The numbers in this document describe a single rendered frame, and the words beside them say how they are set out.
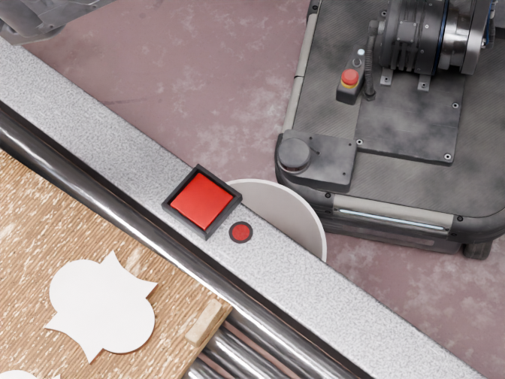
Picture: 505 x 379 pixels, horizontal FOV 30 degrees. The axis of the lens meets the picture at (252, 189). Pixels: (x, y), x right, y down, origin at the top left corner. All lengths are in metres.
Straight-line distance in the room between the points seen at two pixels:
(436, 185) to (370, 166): 0.14
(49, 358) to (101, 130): 0.33
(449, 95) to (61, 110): 1.02
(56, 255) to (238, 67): 1.30
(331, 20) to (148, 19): 0.56
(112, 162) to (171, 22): 1.28
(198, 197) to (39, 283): 0.23
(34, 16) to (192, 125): 1.53
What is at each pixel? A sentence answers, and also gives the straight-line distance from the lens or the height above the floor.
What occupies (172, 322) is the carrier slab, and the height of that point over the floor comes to 0.94.
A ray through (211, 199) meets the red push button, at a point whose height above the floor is 0.93.
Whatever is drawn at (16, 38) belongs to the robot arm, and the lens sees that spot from 0.90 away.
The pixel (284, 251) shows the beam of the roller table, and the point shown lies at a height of 0.91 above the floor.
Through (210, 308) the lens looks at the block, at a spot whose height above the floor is 0.96.
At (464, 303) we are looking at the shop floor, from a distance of 2.18.
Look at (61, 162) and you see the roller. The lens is 1.30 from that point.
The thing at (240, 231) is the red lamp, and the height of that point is 0.92.
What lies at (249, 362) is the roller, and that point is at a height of 0.92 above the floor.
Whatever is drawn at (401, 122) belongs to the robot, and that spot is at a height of 0.26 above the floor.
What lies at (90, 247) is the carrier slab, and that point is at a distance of 1.22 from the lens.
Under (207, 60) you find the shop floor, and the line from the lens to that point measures 2.46.
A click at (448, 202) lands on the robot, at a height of 0.24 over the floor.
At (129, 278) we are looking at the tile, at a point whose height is 0.95.
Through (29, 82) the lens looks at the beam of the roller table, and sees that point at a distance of 1.38.
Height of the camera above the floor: 2.04
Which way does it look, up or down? 64 degrees down
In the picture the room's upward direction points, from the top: 6 degrees counter-clockwise
